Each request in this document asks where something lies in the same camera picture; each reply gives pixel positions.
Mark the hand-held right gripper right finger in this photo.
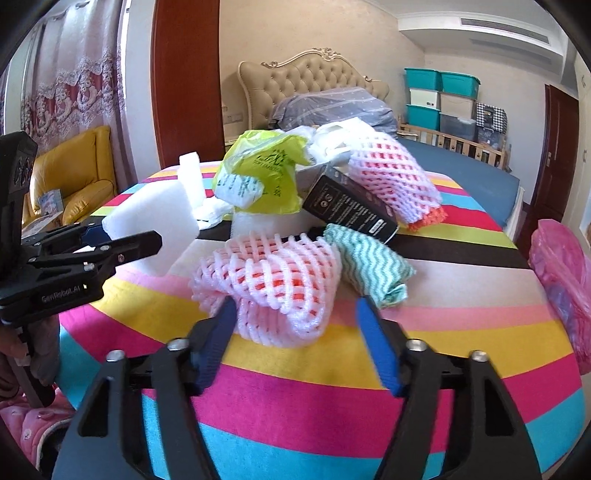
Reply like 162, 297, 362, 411
355, 293, 543, 480

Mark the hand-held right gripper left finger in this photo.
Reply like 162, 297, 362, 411
52, 295, 238, 480

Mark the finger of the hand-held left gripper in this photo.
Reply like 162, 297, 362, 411
21, 220, 109, 264
25, 231, 163, 296

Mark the large white foam block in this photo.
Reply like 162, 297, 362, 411
102, 179, 200, 278

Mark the pink foam fruit net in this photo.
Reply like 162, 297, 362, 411
347, 134, 443, 224
190, 231, 342, 348

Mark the black printed box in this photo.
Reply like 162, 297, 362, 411
301, 165, 400, 246

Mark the bin with pink bag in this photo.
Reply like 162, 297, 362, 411
527, 219, 591, 377

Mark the person's left hand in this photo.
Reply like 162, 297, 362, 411
0, 318, 62, 393

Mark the pale printed box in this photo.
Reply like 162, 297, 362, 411
39, 189, 64, 216

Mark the yellow leather armchair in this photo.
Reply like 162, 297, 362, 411
21, 126, 118, 232

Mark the teal wavy-patterned cloth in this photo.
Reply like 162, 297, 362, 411
322, 223, 416, 309

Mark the white crumpled tissue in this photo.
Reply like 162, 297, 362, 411
196, 196, 236, 230

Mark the tall white foam piece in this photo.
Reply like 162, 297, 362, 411
178, 153, 207, 217

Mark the pink lace curtain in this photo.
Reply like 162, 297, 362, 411
0, 0, 134, 185

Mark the orange foam fruit net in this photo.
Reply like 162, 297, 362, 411
406, 205, 448, 233

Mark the yellow-green plastic bag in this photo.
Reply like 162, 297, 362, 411
213, 130, 309, 215

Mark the blue bed sheet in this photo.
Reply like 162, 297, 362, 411
402, 138, 525, 241

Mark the white plastic bag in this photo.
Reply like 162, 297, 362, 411
286, 117, 370, 167

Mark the pink quilted clothing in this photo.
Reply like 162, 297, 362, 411
0, 397, 77, 480

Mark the blue-grey dotted duvet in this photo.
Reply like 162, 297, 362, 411
270, 87, 400, 137

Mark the stack of plastic storage boxes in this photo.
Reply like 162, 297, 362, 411
404, 68, 481, 142

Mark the beige tufted bed headboard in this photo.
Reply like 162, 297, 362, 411
238, 47, 390, 132

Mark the black white checkered bag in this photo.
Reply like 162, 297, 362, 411
475, 102, 508, 148

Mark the dark wooden door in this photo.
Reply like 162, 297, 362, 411
527, 84, 580, 241

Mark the white built-in shelf unit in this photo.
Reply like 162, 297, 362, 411
566, 46, 591, 222

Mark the white slotted air vent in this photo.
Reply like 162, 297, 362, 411
459, 17, 552, 44

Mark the red-brown wooden door frame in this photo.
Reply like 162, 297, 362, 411
151, 0, 225, 169

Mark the wooden crib rail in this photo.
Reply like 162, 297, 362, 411
399, 122, 511, 171

